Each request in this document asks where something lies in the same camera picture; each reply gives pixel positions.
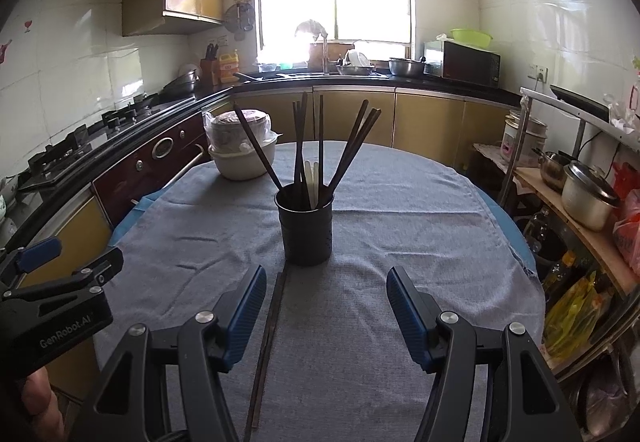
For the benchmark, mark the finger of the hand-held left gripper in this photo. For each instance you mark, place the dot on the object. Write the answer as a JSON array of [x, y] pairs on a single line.
[[37, 250], [100, 268]]

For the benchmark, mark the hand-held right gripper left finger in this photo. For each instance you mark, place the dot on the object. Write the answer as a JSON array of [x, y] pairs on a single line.
[[245, 317]]

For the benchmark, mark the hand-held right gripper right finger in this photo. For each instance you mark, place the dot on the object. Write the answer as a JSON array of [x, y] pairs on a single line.
[[407, 317]]

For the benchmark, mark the dark wooden chopstick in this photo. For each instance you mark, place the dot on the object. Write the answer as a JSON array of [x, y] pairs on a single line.
[[296, 146], [257, 372], [346, 146], [363, 141], [353, 151], [266, 372], [257, 146], [320, 146], [303, 141]]

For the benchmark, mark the black utensil holder cup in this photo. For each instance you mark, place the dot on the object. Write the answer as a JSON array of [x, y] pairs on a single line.
[[305, 237]]

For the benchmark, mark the white plastic spoon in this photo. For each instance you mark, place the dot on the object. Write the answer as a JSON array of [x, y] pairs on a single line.
[[309, 187]]

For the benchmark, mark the person's left hand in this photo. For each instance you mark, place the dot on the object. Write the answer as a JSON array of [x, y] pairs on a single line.
[[42, 402]]

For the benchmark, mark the yellow base cabinet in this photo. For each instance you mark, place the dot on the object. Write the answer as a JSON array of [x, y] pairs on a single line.
[[425, 121], [75, 227]]

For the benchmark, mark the grey tablecloth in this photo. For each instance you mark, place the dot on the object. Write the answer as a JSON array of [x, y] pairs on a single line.
[[400, 222]]

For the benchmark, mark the gas stove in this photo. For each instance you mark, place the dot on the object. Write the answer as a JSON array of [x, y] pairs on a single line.
[[75, 146]]

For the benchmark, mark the dark red built-in oven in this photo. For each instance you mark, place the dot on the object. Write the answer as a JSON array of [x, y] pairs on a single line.
[[150, 166]]

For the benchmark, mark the blue table cover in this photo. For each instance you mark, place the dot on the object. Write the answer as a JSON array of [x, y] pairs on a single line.
[[510, 232]]

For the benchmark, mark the white plastic basin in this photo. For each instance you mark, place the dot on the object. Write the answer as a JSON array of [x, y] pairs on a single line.
[[235, 166]]

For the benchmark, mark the clear plastic bottle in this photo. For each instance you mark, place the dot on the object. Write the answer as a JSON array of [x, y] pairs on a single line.
[[540, 227]]

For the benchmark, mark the cooking oil bottle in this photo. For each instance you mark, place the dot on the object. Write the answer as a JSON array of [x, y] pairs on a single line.
[[562, 272]]

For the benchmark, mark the yellow plastic bag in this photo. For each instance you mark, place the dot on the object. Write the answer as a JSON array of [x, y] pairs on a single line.
[[575, 312]]

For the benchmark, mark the bagged stack of bowls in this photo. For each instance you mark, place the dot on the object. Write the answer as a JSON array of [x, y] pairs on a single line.
[[222, 129]]

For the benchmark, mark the wooden storage shelf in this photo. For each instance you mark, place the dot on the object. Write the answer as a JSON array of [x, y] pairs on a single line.
[[590, 244]]

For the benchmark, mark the small steel pot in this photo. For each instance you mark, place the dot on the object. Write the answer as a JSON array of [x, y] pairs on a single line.
[[552, 171]]

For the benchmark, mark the white rice cooker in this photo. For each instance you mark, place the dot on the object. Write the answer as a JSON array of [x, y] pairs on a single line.
[[520, 141]]

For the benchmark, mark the large lidded steel pot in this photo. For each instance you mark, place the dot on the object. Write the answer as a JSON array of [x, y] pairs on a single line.
[[587, 204]]

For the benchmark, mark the knife block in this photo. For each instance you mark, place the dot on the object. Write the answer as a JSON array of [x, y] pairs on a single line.
[[209, 69]]

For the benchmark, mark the black kitchen countertop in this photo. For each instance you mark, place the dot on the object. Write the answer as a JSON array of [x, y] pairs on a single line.
[[425, 82]]

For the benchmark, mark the yellow oil bottle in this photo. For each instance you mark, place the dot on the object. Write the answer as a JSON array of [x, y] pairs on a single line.
[[228, 67]]

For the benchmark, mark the steel mixing basin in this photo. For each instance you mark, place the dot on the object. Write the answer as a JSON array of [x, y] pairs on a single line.
[[407, 66]]

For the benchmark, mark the steel basin with dishes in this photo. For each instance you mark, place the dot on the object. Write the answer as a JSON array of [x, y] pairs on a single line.
[[356, 68]]

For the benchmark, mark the black microwave oven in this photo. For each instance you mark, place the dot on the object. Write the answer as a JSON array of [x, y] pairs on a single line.
[[470, 64]]

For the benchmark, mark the red plastic bag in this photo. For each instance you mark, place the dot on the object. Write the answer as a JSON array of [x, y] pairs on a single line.
[[627, 177]]

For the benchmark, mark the kitchen faucet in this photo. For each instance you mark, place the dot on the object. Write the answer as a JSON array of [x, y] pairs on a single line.
[[325, 56]]

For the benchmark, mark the brown wooden box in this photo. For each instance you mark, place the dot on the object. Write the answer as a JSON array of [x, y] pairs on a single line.
[[340, 52]]

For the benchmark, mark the black flat pan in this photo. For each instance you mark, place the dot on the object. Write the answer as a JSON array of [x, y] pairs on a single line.
[[582, 102]]

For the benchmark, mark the round hanging board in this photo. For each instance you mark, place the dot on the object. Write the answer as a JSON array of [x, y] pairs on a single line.
[[239, 19]]

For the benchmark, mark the green plastic basin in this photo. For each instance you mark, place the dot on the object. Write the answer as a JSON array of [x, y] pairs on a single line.
[[471, 36]]

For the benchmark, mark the white plastic bag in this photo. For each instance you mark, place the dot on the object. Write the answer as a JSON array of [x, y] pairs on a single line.
[[622, 114]]

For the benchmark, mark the cloth on faucet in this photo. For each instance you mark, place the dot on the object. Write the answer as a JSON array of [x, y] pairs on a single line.
[[310, 28]]

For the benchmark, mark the wall socket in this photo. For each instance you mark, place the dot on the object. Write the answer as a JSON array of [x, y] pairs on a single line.
[[539, 72]]

